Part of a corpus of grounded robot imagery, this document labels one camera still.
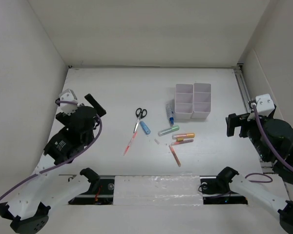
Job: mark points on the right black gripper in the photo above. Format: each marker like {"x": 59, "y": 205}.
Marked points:
{"x": 234, "y": 119}

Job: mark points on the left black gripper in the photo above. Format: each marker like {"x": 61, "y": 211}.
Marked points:
{"x": 100, "y": 111}

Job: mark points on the red highlighter pen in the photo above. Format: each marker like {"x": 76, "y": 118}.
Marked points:
{"x": 175, "y": 156}
{"x": 129, "y": 144}

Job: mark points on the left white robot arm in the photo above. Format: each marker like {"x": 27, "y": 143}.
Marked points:
{"x": 27, "y": 204}

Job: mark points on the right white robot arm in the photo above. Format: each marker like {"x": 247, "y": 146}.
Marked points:
{"x": 273, "y": 140}

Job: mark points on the right white compartment container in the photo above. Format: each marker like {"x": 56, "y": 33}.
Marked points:
{"x": 201, "y": 100}

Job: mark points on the white compartment container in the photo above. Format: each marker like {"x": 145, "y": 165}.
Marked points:
{"x": 201, "y": 100}
{"x": 183, "y": 101}

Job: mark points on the left white compartment container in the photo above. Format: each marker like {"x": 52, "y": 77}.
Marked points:
{"x": 183, "y": 101}

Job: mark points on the yellow capped pink marker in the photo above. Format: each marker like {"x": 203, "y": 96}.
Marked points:
{"x": 182, "y": 141}

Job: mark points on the green highlighter marker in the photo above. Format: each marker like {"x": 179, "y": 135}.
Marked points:
{"x": 168, "y": 130}

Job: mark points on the orange capped marker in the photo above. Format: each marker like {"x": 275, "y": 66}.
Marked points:
{"x": 184, "y": 135}

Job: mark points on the blue capped glue pen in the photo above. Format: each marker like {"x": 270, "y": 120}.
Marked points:
{"x": 170, "y": 112}

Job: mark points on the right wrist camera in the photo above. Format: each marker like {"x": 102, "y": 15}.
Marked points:
{"x": 264, "y": 104}

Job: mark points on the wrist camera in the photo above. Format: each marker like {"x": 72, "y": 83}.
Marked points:
{"x": 264, "y": 104}
{"x": 67, "y": 101}

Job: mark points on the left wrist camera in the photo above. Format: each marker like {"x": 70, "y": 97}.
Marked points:
{"x": 67, "y": 101}

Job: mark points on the black handled scissors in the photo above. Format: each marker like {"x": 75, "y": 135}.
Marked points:
{"x": 140, "y": 114}

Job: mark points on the aluminium side rail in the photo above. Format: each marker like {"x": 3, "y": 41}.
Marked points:
{"x": 266, "y": 166}

